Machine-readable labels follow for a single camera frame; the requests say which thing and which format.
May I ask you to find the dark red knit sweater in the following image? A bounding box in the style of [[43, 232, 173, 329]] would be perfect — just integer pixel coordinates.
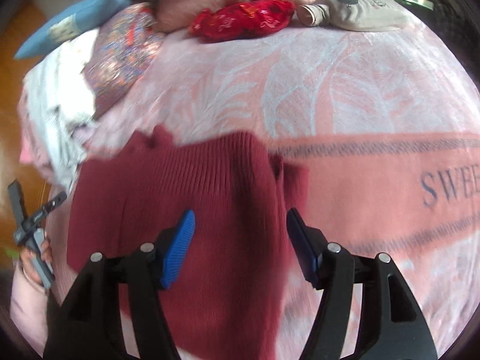
[[67, 127, 308, 359]]

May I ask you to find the left forearm pink sleeve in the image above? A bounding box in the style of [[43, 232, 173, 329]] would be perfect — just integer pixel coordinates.
[[10, 264, 49, 358]]

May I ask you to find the left hand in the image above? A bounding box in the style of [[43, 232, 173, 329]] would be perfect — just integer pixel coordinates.
[[19, 232, 53, 286]]

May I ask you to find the white ribbed knit garment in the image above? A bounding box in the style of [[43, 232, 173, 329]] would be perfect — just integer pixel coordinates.
[[24, 28, 99, 191]]

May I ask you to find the pink floral bed blanket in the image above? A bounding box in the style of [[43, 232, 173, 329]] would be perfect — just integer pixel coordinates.
[[47, 17, 479, 359]]

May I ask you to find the colourful paisley pillow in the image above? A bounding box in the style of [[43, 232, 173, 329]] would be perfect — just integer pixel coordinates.
[[83, 2, 164, 119]]

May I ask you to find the blue pillow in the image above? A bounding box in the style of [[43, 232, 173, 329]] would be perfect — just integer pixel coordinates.
[[14, 0, 132, 59]]

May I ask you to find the red embroidered pouch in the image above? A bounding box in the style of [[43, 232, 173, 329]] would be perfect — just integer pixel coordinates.
[[189, 0, 295, 42]]

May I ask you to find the beige folded garment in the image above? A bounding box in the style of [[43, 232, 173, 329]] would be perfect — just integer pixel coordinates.
[[296, 0, 409, 32]]

